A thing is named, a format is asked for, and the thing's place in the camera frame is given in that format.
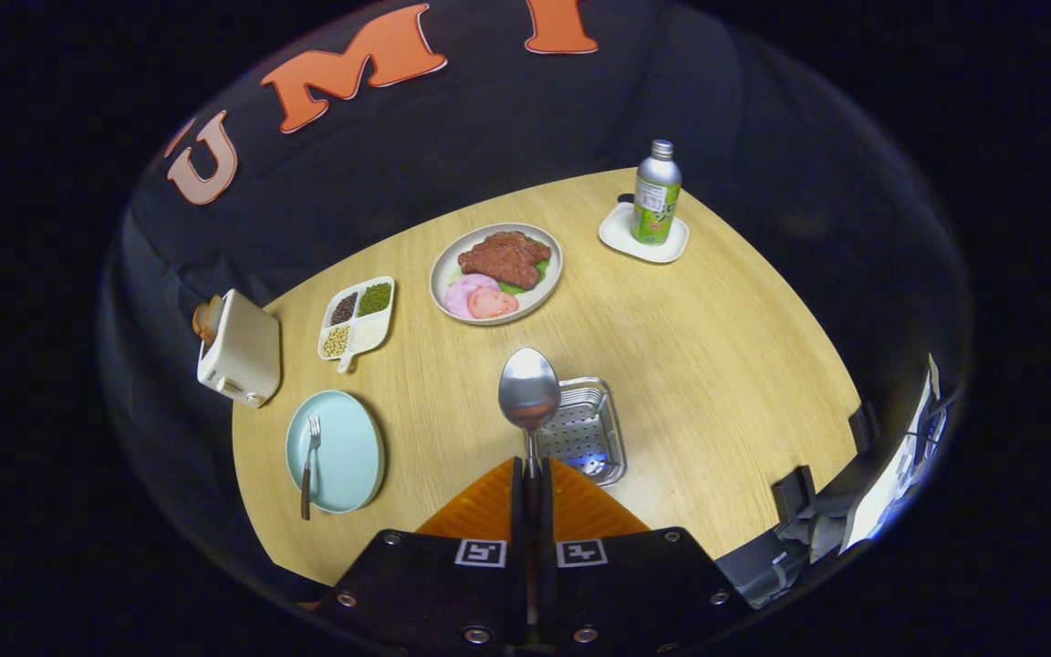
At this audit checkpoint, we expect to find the beige round plate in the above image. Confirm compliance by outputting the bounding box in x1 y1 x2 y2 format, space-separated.
430 223 564 326

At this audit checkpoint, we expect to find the pale pink ham slice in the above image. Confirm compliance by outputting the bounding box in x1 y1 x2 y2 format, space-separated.
445 273 499 320

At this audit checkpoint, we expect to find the reddish pink ham slice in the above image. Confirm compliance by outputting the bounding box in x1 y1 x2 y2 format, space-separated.
466 287 520 320

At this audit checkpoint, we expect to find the silver metal spoon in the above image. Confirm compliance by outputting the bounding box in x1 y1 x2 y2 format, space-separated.
498 347 562 480

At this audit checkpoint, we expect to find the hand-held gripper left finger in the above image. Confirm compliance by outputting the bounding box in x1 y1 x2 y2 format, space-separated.
311 456 531 653

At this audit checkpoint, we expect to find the light blue plate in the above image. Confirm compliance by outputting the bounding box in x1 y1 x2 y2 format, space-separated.
285 391 387 515

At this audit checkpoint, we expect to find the green label metal bottle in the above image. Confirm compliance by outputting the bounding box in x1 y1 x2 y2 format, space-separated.
630 140 682 245

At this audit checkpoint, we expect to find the brown meat steak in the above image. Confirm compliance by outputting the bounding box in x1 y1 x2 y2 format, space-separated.
458 231 552 291

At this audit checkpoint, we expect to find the white square coaster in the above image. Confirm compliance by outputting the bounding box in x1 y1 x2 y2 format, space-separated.
598 201 690 265

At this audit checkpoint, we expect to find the green lettuce leaf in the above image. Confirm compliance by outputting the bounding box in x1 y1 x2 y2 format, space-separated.
498 239 552 296

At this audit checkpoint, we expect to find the white toaster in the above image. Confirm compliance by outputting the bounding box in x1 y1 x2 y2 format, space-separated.
196 288 282 409

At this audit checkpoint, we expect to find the metal mesh basket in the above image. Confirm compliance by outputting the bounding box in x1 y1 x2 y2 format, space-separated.
535 377 628 487

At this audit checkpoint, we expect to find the silver fork brown handle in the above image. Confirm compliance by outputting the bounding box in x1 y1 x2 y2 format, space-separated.
300 415 322 522

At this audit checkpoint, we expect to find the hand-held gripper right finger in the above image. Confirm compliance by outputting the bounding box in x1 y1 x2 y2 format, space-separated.
539 456 754 653

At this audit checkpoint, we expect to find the black table clamp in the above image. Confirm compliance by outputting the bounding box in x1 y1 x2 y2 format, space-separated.
770 465 817 523
848 401 879 453

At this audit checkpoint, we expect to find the white divided dish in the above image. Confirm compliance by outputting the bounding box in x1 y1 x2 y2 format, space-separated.
317 276 396 374

